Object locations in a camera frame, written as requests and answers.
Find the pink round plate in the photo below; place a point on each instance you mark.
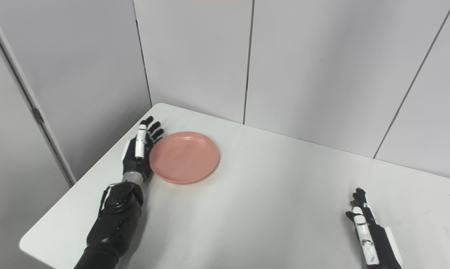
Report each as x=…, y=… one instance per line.
x=184, y=157

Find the grey metal door hinge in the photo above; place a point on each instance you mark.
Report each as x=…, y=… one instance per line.
x=38, y=116

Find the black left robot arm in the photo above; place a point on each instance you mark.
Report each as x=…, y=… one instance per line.
x=112, y=224

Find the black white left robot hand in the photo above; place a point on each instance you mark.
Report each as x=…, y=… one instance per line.
x=135, y=157

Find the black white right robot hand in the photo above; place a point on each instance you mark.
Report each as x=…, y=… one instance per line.
x=378, y=243

